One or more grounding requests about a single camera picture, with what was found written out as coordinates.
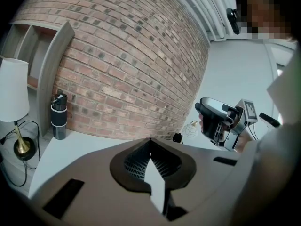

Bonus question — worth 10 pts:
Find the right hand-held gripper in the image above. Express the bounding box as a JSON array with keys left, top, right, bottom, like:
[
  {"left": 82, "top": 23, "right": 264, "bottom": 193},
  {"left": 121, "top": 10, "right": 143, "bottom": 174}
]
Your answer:
[{"left": 195, "top": 97, "right": 259, "bottom": 152}]

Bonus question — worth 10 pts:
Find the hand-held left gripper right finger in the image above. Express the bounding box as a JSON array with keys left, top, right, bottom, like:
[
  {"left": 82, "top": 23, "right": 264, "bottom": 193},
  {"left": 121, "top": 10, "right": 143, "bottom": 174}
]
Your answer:
[{"left": 150, "top": 137, "right": 256, "bottom": 226}]

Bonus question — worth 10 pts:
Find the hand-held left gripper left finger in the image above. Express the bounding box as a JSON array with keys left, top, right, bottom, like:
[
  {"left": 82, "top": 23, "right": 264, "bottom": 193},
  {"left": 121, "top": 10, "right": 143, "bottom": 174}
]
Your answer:
[{"left": 29, "top": 137, "right": 165, "bottom": 226}]

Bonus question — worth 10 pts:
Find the person's right forearm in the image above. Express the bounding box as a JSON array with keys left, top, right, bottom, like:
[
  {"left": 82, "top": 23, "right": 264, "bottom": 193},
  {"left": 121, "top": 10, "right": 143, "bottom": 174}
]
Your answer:
[{"left": 235, "top": 128, "right": 257, "bottom": 154}]

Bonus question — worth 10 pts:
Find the patterned globe brass table lamp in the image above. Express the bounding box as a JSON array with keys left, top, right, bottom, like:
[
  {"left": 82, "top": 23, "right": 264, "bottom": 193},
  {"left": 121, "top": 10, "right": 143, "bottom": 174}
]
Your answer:
[{"left": 182, "top": 120, "right": 199, "bottom": 138}]

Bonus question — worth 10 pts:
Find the black and grey flask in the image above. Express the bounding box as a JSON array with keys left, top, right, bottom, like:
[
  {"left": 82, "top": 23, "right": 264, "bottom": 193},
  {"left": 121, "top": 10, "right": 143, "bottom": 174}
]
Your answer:
[{"left": 50, "top": 93, "right": 68, "bottom": 140}]

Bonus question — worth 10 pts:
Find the grey wooden shelf unit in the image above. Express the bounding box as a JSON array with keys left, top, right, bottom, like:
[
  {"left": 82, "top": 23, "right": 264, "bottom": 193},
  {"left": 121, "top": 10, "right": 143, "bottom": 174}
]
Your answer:
[{"left": 0, "top": 21, "right": 76, "bottom": 138}]

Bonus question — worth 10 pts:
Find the white shade brass table lamp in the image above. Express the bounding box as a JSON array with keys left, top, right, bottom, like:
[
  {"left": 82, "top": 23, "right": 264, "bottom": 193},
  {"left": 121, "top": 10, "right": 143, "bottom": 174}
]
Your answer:
[{"left": 0, "top": 57, "right": 36, "bottom": 161}]

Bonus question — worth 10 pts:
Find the person's head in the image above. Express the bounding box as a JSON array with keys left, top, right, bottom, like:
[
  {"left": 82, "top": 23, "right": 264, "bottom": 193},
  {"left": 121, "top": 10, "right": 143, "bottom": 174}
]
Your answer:
[{"left": 235, "top": 0, "right": 297, "bottom": 42}]

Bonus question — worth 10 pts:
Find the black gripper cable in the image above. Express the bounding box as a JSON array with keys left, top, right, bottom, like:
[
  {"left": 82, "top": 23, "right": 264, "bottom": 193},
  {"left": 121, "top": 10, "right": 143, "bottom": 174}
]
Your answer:
[{"left": 248, "top": 122, "right": 259, "bottom": 141}]

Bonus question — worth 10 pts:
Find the black lamp cable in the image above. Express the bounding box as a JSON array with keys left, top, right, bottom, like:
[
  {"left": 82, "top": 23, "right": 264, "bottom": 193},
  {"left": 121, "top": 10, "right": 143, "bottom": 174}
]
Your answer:
[{"left": 0, "top": 120, "right": 41, "bottom": 187}]

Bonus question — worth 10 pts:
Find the black head-mounted camera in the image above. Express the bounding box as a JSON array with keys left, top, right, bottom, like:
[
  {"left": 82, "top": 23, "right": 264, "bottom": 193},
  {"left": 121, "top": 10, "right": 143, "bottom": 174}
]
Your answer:
[{"left": 226, "top": 7, "right": 241, "bottom": 35}]

